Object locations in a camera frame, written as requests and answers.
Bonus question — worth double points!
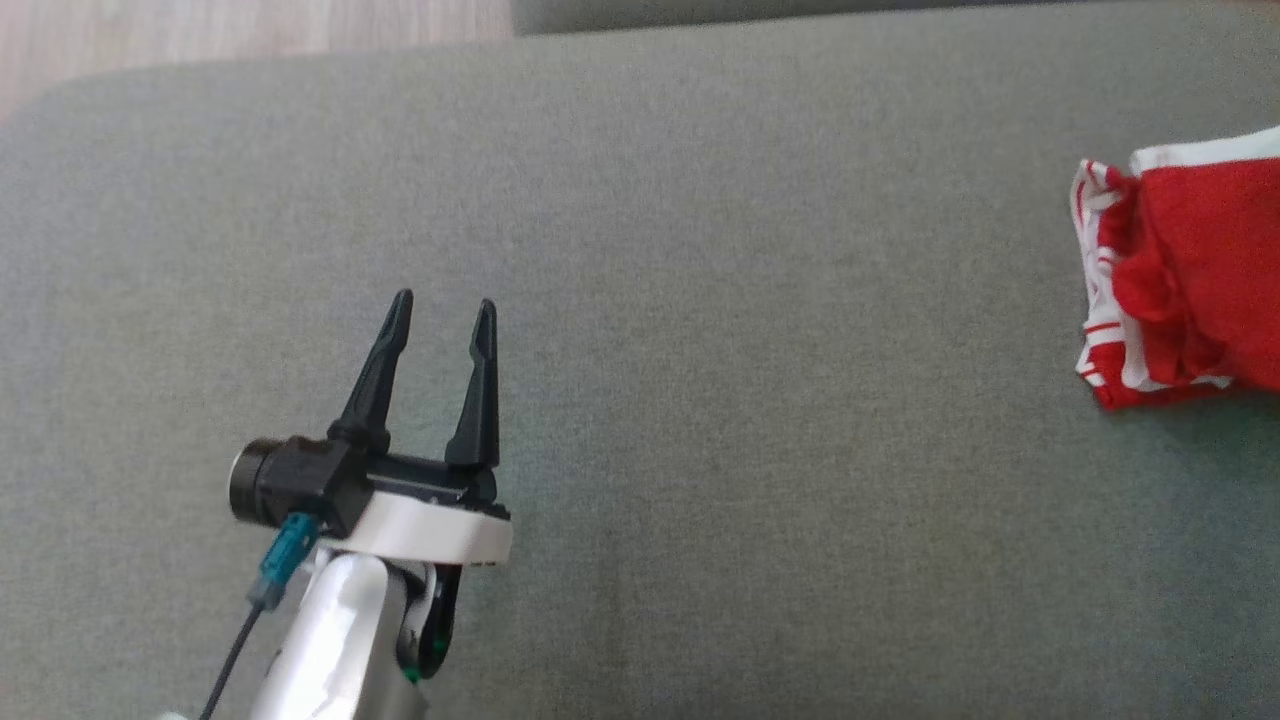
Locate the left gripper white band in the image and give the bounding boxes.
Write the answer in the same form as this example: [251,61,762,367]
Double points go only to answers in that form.
[320,289,514,566]

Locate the red jersey with white trim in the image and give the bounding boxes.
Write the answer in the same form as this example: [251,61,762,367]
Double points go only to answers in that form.
[1070,158,1236,411]

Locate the red Bulls 23 shorts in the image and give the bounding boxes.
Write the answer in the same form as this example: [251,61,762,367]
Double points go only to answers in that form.
[1110,125,1280,393]

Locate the grey sofa seat cushion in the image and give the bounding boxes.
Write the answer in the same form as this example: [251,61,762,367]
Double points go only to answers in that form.
[0,0,1280,720]

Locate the grey sofa back cushion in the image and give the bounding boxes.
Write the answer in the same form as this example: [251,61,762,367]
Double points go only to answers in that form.
[512,0,1101,37]

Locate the black cable with teal plug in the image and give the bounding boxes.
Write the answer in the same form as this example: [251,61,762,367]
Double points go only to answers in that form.
[198,512,322,720]

